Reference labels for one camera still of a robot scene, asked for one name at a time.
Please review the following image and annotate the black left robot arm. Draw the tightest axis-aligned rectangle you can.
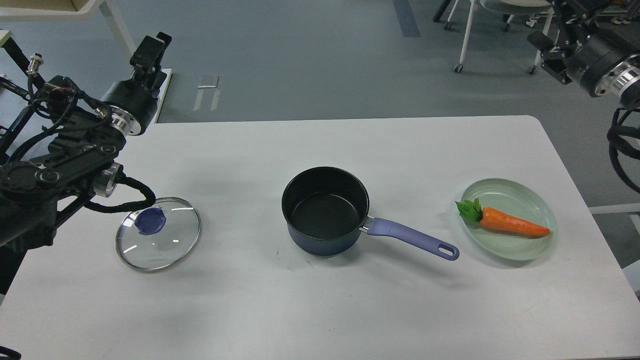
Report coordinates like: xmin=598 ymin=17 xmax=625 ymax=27
xmin=0 ymin=32 xmax=172 ymax=296

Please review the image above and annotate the black metal rack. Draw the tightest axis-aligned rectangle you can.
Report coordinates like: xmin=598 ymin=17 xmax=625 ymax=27
xmin=0 ymin=30 xmax=53 ymax=162

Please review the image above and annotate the blue pot with handle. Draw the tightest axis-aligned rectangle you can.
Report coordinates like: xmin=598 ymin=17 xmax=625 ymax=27
xmin=281 ymin=166 xmax=460 ymax=261

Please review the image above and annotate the white desk frame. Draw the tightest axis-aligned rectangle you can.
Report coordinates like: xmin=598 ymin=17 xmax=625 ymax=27
xmin=1 ymin=0 xmax=157 ymax=96

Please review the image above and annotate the glass lid with blue knob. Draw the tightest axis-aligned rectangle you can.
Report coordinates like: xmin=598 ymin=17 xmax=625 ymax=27
xmin=115 ymin=197 xmax=202 ymax=272

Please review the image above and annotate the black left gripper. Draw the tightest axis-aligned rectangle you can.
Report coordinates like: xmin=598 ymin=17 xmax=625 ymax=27
xmin=100 ymin=32 xmax=173 ymax=136

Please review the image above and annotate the orange toy carrot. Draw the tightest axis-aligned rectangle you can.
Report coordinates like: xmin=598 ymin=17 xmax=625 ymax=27
xmin=455 ymin=198 xmax=551 ymax=238

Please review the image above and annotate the white rolling chair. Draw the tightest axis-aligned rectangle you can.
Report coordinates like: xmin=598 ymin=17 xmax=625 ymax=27
xmin=433 ymin=0 xmax=557 ymax=75

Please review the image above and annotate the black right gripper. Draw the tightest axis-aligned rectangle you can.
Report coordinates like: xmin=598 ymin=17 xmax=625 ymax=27
xmin=527 ymin=0 xmax=639 ymax=98

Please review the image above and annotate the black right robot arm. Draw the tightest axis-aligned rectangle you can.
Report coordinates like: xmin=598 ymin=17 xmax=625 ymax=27
xmin=527 ymin=0 xmax=640 ymax=192

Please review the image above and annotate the light green plate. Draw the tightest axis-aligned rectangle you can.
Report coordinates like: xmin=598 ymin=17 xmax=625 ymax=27
xmin=457 ymin=178 xmax=558 ymax=262

